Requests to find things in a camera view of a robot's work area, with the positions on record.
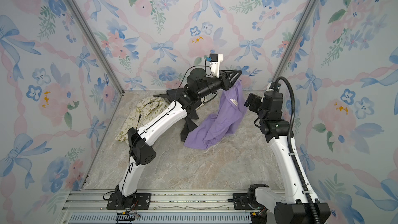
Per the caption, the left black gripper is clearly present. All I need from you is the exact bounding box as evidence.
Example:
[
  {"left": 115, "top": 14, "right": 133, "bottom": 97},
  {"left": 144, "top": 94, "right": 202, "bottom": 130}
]
[{"left": 196, "top": 70, "right": 241, "bottom": 103}]

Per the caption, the purple cloth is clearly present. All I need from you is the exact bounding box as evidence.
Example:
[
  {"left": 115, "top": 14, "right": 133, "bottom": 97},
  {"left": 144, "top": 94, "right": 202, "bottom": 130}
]
[{"left": 184, "top": 80, "right": 247, "bottom": 150}]

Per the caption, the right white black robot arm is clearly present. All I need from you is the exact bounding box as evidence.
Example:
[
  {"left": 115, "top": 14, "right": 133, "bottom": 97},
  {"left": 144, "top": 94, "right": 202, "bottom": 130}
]
[{"left": 245, "top": 91, "right": 331, "bottom": 224}]

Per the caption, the dark grey cloth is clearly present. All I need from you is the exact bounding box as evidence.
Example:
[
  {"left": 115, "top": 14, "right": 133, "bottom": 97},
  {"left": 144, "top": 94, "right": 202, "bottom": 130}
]
[{"left": 149, "top": 89, "right": 202, "bottom": 142}]

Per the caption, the cream patterned cloth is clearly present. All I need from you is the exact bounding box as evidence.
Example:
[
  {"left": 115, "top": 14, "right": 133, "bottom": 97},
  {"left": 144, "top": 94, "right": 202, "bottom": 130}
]
[{"left": 114, "top": 96, "right": 170, "bottom": 144}]

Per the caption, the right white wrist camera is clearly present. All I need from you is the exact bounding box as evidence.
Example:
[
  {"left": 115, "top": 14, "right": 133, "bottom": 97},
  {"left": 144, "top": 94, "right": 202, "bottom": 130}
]
[{"left": 265, "top": 82, "right": 279, "bottom": 92}]

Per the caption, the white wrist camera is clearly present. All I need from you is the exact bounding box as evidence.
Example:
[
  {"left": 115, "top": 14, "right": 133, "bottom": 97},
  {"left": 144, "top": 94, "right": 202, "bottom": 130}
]
[
  {"left": 265, "top": 82, "right": 279, "bottom": 92},
  {"left": 205, "top": 54, "right": 223, "bottom": 77}
]

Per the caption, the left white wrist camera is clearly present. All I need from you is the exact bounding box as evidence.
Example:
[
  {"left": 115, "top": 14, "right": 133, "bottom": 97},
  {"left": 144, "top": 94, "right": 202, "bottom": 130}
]
[{"left": 205, "top": 54, "right": 223, "bottom": 77}]

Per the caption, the right aluminium corner post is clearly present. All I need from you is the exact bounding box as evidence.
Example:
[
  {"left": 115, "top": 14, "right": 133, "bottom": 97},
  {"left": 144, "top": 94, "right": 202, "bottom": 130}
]
[{"left": 271, "top": 0, "right": 319, "bottom": 83}]

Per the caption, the aluminium corner post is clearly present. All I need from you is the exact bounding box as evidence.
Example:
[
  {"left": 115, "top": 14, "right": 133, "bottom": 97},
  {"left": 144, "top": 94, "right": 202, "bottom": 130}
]
[
  {"left": 64, "top": 0, "right": 124, "bottom": 95},
  {"left": 271, "top": 0, "right": 319, "bottom": 83}
]

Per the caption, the left aluminium corner post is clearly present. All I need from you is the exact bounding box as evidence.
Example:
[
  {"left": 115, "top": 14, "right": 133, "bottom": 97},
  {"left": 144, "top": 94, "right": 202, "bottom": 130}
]
[{"left": 64, "top": 0, "right": 124, "bottom": 95}]

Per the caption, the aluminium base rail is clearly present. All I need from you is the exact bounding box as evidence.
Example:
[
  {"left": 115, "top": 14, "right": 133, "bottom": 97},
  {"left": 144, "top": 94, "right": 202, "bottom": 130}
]
[{"left": 58, "top": 189, "right": 315, "bottom": 224}]

